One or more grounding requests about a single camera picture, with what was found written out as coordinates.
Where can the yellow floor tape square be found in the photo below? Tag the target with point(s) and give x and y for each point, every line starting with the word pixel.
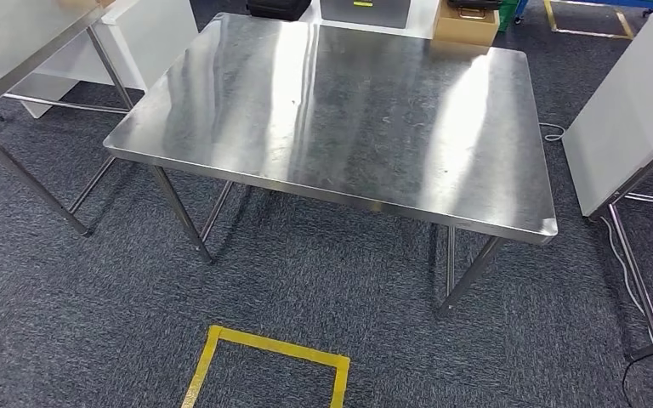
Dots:
pixel 549 17
pixel 281 348

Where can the black case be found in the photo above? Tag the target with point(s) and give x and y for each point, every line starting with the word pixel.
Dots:
pixel 278 8

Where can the stainless steel workbench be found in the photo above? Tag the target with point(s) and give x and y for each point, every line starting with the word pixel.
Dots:
pixel 332 112

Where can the grey flat panel yellow label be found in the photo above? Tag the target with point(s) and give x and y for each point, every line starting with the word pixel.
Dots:
pixel 366 14

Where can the blue metal shelf rack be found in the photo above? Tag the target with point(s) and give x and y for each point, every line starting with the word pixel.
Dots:
pixel 614 4

